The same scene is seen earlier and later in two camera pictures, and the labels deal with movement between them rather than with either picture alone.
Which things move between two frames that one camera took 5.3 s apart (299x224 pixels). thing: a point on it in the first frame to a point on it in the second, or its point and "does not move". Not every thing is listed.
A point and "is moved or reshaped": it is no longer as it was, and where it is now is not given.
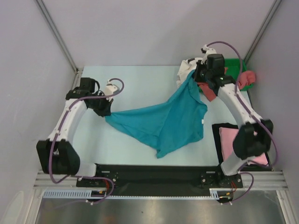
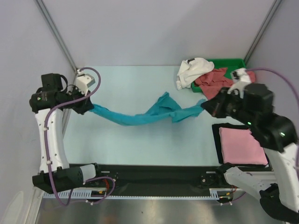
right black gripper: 199,65 to 214,106
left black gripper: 106,110 to 86,105
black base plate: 130,180 does not move
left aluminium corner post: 55,31 does not move
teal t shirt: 168,127 is moved or reshaped
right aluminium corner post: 275,5 does not move
